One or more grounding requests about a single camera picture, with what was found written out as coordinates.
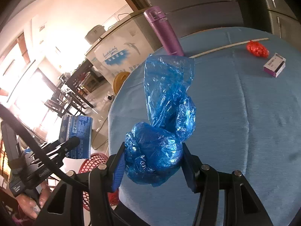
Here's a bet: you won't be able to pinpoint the blue patterned carton box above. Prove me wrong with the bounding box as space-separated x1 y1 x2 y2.
59 115 93 159

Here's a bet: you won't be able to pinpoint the small purple white box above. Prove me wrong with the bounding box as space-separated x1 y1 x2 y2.
263 53 287 78

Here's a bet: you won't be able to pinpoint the purple thermos bottle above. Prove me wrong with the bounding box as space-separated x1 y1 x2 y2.
143 5 184 57

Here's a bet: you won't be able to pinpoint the long white tube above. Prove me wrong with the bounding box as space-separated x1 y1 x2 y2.
188 38 269 59

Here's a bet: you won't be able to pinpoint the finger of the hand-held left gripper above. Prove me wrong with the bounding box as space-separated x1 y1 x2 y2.
35 136 81 168

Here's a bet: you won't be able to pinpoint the grey cabinet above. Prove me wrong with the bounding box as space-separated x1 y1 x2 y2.
132 0 245 40

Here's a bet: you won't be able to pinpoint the dark wooden chairs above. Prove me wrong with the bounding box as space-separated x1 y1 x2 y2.
44 61 94 118

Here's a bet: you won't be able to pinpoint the person's left hand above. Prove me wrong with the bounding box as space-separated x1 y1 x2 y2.
16 180 52 219

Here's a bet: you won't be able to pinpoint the yellow round stool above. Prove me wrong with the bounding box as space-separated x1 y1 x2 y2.
113 71 131 97

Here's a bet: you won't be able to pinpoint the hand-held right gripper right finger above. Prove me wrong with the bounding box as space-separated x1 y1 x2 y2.
181 144 274 226

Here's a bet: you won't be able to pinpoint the white chest freezer dolphin print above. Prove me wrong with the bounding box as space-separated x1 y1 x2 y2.
85 13 165 85

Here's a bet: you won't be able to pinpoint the red plastic basket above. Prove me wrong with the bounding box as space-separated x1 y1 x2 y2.
79 153 119 211

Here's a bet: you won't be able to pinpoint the white rice cooker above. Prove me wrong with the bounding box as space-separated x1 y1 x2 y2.
85 25 106 45

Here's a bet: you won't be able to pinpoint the black cable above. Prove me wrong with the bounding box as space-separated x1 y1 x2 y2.
0 104 90 191

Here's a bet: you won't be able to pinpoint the blue plastic bag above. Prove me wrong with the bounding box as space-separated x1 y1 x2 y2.
125 54 197 187

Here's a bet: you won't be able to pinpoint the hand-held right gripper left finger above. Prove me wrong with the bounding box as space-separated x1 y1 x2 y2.
38 142 126 226

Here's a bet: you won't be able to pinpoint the silver refrigerator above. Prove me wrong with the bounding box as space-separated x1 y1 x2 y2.
257 0 301 38

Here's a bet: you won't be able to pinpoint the red plastic bag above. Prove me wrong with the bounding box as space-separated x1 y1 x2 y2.
246 40 269 58

